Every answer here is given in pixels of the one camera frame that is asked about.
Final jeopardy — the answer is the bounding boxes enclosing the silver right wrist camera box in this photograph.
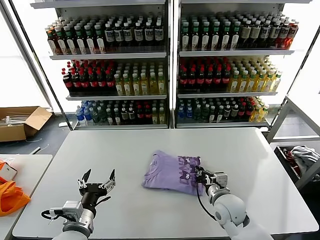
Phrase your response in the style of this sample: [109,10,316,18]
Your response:
[214,171,229,188]

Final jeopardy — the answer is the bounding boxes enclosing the dark bottle grey label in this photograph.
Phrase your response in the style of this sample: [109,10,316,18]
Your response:
[249,19,261,50]
[239,19,252,50]

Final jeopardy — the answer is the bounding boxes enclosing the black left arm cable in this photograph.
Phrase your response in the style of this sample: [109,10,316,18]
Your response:
[41,209,65,221]

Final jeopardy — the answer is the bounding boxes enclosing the dark tea bottle green cap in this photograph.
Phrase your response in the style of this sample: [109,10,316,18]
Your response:
[94,23,106,54]
[211,21,220,51]
[201,21,210,51]
[84,24,96,55]
[221,21,231,51]
[181,21,190,51]
[230,21,240,50]
[74,24,86,55]
[191,21,200,51]
[54,26,67,55]
[63,24,76,55]

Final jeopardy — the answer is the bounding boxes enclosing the red tea bottle white label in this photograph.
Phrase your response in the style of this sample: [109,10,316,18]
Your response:
[45,26,57,56]

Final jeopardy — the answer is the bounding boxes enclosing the cola bottle red cap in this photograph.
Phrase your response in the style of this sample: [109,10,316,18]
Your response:
[96,69,107,94]
[79,69,90,94]
[136,104,145,124]
[187,67,197,92]
[70,70,81,94]
[104,69,115,94]
[204,66,214,92]
[87,69,98,94]
[144,104,152,124]
[179,67,188,92]
[62,70,74,94]
[196,67,205,92]
[237,102,246,120]
[213,66,223,91]
[221,66,231,91]
[244,101,253,119]

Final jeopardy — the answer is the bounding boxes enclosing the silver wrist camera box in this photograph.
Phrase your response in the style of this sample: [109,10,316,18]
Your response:
[214,171,229,188]
[62,199,83,218]

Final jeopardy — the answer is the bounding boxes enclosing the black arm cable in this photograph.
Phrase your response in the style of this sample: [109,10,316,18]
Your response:
[195,183,218,222]
[41,209,65,221]

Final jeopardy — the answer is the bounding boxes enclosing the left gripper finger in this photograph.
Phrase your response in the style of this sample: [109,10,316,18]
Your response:
[76,168,92,190]
[98,168,117,191]

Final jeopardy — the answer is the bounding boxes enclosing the orange fabric bag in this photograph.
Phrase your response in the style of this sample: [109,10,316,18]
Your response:
[0,176,31,217]

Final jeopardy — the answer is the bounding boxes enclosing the red garment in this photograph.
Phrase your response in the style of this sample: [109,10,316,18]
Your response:
[282,148,300,173]

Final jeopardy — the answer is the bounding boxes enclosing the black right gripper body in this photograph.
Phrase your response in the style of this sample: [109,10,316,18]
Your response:
[196,169,216,188]

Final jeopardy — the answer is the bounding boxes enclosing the white foam strips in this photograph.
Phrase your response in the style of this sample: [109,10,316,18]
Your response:
[3,114,31,127]

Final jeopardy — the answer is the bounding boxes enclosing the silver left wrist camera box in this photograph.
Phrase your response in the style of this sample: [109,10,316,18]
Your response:
[62,199,83,218]

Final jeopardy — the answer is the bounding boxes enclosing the grey metal drink shelf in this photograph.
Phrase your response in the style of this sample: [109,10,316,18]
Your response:
[173,0,296,130]
[29,0,173,131]

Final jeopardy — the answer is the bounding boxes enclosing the grey metal frame table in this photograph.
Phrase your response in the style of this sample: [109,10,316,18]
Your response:
[266,96,320,191]

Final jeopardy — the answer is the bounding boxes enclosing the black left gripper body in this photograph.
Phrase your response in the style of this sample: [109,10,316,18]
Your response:
[79,182,117,208]

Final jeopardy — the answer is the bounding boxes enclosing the green tinted water bottle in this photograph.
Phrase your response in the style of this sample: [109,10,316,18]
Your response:
[193,104,202,122]
[91,107,100,125]
[201,104,210,122]

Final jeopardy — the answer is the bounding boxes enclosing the open cardboard box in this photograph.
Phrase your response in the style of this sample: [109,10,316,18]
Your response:
[0,106,53,143]

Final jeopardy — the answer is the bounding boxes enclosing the red drink bottle white cap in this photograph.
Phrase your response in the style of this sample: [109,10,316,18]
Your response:
[285,21,299,50]

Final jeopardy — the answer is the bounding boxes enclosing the dark metal window post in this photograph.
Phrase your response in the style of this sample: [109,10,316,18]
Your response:
[8,0,75,131]
[284,26,320,98]

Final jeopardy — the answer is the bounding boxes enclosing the purple t-shirt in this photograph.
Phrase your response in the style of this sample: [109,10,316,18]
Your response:
[141,149,205,196]

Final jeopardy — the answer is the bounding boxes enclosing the small white orange box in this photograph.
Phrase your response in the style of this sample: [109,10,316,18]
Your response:
[0,161,18,181]

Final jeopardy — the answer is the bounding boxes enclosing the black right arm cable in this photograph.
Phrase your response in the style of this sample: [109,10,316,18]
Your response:
[195,183,218,222]

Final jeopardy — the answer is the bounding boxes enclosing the grey white garment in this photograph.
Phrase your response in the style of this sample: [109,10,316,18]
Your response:
[289,146,320,176]

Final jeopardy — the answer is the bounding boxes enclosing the black storage bin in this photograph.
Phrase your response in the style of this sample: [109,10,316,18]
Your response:
[273,144,320,186]

